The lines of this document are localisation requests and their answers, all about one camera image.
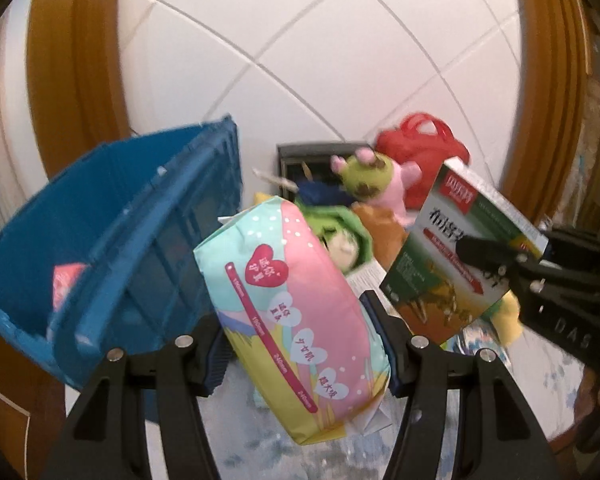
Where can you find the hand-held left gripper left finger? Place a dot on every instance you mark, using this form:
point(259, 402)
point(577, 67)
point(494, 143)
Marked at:
point(215, 365)

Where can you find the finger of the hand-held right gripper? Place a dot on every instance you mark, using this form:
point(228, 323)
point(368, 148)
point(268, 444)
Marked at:
point(575, 252)
point(485, 255)

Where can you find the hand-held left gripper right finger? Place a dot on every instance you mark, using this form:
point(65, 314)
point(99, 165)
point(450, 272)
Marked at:
point(386, 335)

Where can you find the green and white cardboard box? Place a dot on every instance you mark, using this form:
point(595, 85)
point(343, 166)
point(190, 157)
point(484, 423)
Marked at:
point(440, 285)

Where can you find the pastel sanitary pad packet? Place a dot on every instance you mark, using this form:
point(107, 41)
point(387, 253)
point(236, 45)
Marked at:
point(290, 310)

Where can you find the blue plastic crate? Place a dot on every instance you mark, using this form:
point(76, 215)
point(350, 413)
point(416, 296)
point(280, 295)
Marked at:
point(130, 185)

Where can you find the white printed leaflet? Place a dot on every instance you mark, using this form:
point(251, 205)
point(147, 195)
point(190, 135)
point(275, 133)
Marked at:
point(370, 280)

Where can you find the yellow plush toy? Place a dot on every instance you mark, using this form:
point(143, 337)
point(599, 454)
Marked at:
point(505, 320)

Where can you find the brown plush toy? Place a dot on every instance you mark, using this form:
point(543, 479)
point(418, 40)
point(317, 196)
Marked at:
point(385, 235)

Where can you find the red handbag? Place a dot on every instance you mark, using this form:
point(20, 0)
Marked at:
point(420, 155)

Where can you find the green hat plush doll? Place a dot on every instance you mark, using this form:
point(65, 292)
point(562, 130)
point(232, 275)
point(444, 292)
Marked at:
point(340, 220)

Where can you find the green and pink plush toy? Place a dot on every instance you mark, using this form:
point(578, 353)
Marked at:
point(375, 175)

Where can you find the pink tissue packet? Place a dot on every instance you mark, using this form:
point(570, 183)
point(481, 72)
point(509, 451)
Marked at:
point(65, 285)

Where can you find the black plastic bin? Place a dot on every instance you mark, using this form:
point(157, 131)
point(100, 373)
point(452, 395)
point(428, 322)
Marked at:
point(305, 152)

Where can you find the brown wooden cabinet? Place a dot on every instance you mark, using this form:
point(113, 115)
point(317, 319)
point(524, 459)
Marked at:
point(5, 385)

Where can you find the wooden door frame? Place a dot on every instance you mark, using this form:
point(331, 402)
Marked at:
point(545, 85)
point(75, 60)

